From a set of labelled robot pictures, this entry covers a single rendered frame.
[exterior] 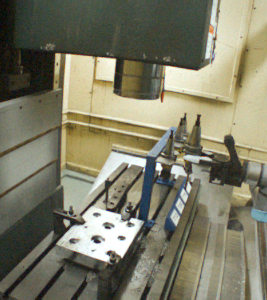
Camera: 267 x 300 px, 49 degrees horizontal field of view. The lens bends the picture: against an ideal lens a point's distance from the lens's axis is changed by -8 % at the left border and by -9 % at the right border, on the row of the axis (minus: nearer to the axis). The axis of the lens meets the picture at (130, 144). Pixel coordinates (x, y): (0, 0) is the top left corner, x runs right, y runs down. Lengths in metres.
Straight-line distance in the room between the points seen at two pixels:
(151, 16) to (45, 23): 0.34
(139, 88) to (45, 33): 0.35
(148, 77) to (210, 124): 1.14
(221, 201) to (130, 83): 1.24
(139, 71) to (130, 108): 1.21
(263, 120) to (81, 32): 1.39
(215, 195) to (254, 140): 0.44
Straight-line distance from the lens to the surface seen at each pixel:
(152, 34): 0.86
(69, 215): 1.20
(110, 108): 2.18
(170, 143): 1.25
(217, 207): 1.95
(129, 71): 0.93
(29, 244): 1.55
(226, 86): 1.97
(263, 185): 1.02
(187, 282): 1.35
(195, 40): 0.84
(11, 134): 1.17
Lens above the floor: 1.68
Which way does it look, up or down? 20 degrees down
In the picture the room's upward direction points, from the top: 6 degrees clockwise
